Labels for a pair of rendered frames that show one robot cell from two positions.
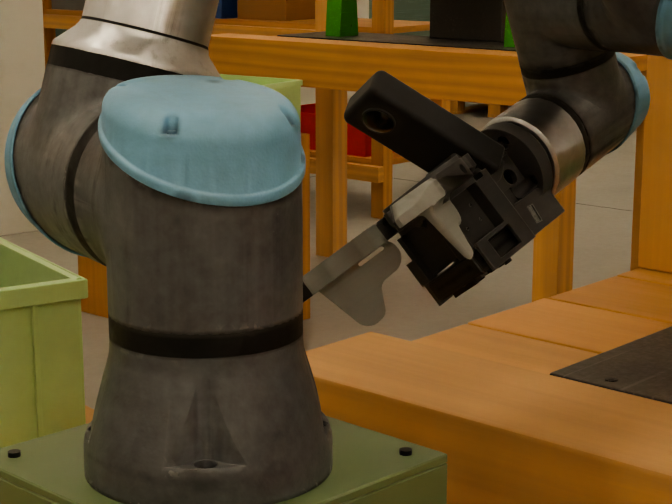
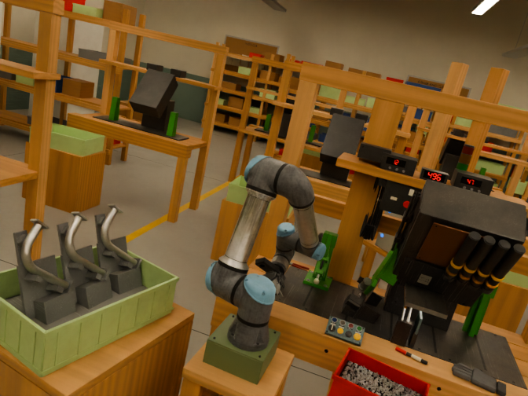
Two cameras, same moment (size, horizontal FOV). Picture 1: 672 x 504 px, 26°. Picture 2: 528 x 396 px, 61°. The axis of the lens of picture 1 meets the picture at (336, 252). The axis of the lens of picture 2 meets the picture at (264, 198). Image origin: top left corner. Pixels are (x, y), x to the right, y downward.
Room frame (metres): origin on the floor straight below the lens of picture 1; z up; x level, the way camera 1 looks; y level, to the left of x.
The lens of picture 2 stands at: (-0.38, 0.81, 1.87)
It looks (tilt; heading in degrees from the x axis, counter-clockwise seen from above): 16 degrees down; 331
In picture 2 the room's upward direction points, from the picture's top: 13 degrees clockwise
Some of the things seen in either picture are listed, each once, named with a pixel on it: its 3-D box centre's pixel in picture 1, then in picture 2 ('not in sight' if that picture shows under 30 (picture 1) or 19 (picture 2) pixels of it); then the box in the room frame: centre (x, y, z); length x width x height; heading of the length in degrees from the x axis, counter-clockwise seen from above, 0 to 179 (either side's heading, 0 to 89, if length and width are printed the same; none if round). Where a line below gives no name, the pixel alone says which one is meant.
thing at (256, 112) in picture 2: not in sight; (265, 98); (10.21, -4.40, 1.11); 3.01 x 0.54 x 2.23; 49
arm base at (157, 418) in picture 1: (207, 387); (251, 326); (0.84, 0.08, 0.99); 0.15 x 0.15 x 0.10
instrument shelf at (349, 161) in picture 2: not in sight; (430, 182); (1.15, -0.90, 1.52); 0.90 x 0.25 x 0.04; 47
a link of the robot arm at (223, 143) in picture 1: (198, 195); (255, 296); (0.85, 0.08, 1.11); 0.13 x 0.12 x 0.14; 31
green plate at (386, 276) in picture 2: not in sight; (391, 265); (0.97, -0.63, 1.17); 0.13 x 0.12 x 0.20; 47
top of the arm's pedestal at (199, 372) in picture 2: not in sight; (241, 364); (0.84, 0.08, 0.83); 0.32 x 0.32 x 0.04; 46
